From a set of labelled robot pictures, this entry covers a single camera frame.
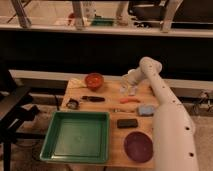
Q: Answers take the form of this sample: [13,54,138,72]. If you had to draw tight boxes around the black rectangular block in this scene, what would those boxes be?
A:
[117,119,138,128]

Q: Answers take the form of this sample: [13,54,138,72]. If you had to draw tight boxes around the black stand left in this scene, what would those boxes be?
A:
[0,66,43,171]

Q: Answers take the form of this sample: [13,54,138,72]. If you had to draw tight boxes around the orange bowl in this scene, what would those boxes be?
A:
[85,73,104,91]

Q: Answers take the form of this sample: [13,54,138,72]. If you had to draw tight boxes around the small silver utensil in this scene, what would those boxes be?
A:
[112,108,135,113]

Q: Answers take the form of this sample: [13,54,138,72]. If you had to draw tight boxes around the small black metal object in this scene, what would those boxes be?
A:
[66,98,80,110]

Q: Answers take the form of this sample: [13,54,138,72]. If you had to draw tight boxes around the green plastic tray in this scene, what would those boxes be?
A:
[40,111,110,164]

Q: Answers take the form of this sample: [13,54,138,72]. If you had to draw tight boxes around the dark handled knife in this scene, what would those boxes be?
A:
[82,96,105,102]

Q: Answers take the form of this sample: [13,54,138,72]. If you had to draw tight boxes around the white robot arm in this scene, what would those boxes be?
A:
[122,57,199,171]

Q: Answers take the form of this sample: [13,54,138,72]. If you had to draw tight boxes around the green box in background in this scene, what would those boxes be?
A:
[91,18,114,26]

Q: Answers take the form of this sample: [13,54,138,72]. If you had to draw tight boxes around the orange carrot toy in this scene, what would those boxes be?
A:
[119,97,140,104]

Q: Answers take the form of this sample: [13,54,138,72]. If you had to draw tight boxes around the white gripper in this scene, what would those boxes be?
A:
[120,71,140,96]

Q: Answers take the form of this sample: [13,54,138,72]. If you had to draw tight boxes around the purple plate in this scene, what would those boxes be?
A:
[124,131,153,163]

